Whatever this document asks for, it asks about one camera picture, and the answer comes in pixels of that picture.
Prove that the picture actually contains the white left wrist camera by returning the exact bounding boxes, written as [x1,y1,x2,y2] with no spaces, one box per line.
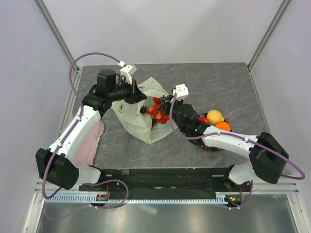
[118,61,137,84]

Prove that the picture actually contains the aluminium frame post left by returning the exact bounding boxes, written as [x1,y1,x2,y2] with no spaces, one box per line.
[34,0,81,73]

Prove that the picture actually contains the purple grape bunch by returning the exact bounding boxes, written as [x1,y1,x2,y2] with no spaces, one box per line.
[140,106,157,128]

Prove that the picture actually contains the dark round fruit plate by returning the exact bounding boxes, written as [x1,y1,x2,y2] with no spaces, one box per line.
[190,113,228,151]

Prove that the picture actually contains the aluminium frame post right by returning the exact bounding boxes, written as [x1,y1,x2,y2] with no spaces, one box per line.
[247,0,292,72]

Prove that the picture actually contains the light blue cable duct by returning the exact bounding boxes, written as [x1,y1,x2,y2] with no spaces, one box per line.
[46,189,230,204]

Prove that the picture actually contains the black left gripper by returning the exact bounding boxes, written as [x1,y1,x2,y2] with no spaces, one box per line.
[109,78,147,105]

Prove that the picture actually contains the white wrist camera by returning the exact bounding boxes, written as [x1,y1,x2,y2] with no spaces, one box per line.
[172,83,189,101]
[118,61,137,84]

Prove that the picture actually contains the small red yellow fruits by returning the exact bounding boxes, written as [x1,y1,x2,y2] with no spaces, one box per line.
[149,97,169,124]

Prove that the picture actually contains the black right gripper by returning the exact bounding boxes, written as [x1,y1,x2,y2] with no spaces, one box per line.
[160,95,185,133]

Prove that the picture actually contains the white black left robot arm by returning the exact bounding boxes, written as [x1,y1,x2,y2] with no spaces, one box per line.
[35,65,147,191]

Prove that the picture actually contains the aluminium frame post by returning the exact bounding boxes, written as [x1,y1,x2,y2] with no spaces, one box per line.
[34,0,81,73]
[247,0,292,72]

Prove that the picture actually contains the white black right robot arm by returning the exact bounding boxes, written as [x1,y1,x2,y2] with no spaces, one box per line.
[160,95,289,191]

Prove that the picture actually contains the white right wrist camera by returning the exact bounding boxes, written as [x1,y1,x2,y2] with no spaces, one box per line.
[172,83,189,101]

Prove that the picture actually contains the yellow lemon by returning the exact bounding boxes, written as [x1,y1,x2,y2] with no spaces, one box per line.
[206,110,225,125]

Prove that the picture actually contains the orange fruit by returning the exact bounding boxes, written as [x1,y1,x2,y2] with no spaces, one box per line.
[214,121,231,132]

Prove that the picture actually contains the red apple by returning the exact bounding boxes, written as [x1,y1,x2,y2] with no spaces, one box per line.
[198,116,210,124]

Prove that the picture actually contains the pink folded cloth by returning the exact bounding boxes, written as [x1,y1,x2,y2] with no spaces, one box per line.
[72,120,104,167]

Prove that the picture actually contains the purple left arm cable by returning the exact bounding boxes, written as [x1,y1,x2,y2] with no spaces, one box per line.
[41,52,123,201]

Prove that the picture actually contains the green avocado print plastic bag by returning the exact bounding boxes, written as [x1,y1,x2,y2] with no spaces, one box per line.
[111,77,173,144]

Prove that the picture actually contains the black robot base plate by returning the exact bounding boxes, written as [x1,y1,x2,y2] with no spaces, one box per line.
[79,165,253,201]

